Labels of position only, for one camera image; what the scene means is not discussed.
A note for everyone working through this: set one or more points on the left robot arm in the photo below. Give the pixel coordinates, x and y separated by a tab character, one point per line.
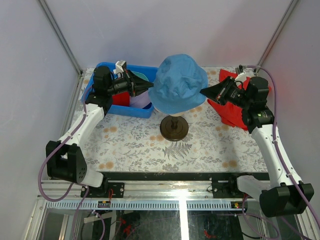
64	157

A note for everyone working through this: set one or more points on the lavender hat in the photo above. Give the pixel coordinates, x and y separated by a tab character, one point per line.
140	101

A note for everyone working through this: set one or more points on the red cloth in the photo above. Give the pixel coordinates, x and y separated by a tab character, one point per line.
234	116

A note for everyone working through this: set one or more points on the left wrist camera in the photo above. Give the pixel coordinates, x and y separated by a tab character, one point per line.
120	67

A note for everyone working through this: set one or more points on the red bucket hat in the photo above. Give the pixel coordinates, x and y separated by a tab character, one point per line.
121	99

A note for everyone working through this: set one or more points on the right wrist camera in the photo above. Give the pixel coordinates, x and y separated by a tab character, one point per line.
242	75

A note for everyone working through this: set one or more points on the teal and white hat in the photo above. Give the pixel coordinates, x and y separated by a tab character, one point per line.
140	75

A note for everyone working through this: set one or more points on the aluminium rail frame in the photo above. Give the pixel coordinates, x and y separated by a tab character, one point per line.
140	191

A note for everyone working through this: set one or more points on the blue bucket hat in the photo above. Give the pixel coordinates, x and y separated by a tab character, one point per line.
178	84

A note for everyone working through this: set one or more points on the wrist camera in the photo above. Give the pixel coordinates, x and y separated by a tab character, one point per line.
242	75
120	67

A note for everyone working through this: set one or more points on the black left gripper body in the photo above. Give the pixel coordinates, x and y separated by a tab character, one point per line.
120	85

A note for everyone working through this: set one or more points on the floral table mat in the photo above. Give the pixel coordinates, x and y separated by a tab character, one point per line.
131	144

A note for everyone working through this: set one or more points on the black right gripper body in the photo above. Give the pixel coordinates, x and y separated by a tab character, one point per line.
236	95

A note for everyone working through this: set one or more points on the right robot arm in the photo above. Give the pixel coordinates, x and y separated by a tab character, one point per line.
286	194

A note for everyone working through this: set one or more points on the blue plastic bin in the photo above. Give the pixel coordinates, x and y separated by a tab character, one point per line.
144	113

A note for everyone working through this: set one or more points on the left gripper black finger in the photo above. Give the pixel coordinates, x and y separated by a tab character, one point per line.
138	81
138	90

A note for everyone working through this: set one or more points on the mannequin head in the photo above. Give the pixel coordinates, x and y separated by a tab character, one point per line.
174	127

